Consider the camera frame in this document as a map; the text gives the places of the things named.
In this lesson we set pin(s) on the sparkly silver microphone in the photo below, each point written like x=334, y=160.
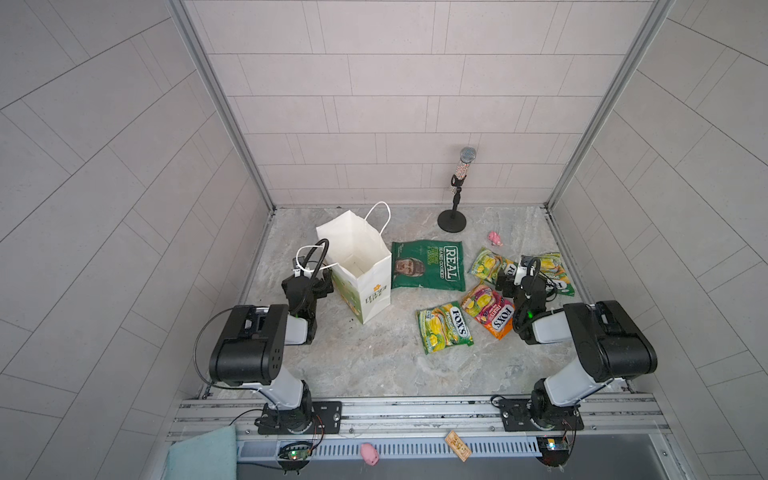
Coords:
x=467, y=156

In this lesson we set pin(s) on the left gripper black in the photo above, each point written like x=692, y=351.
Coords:
x=317, y=285

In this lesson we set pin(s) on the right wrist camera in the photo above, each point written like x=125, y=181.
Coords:
x=522, y=270

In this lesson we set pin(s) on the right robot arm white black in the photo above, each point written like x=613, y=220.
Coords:
x=608, y=345

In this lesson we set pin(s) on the circuit board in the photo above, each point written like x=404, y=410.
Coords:
x=295, y=456
x=555, y=452

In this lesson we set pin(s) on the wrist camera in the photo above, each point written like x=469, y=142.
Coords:
x=522, y=270
x=300, y=270

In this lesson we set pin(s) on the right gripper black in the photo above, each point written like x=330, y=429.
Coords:
x=506, y=291

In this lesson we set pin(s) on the white paper bag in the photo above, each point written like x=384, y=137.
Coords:
x=359, y=262

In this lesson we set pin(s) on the small wooden tag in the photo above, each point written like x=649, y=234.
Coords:
x=458, y=446

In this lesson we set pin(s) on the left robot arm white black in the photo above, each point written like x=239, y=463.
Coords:
x=248, y=354

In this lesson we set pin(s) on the teal cloth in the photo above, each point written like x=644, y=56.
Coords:
x=205, y=457

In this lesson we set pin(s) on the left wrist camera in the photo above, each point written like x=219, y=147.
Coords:
x=300, y=270

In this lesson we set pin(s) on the left circuit board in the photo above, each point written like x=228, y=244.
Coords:
x=295, y=456

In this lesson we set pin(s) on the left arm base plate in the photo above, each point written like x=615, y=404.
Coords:
x=321, y=416

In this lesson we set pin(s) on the aluminium front rail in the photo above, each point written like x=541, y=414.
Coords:
x=411, y=417

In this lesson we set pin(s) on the pink pig toy on table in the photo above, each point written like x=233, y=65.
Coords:
x=495, y=238

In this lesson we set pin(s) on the green Fox's spring tea bag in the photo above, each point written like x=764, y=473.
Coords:
x=488, y=265

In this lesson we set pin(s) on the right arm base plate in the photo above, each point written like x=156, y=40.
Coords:
x=529, y=414

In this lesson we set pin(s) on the yellow green candy bag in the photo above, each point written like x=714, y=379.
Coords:
x=553, y=270

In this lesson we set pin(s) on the right circuit board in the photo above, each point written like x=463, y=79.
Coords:
x=555, y=452

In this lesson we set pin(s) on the pink pig toy on rail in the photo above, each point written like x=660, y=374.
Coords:
x=369, y=454

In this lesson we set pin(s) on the black microphone stand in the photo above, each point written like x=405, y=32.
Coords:
x=452, y=220

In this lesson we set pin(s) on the orange Fox's fruits bag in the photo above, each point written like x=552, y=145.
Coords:
x=490, y=309

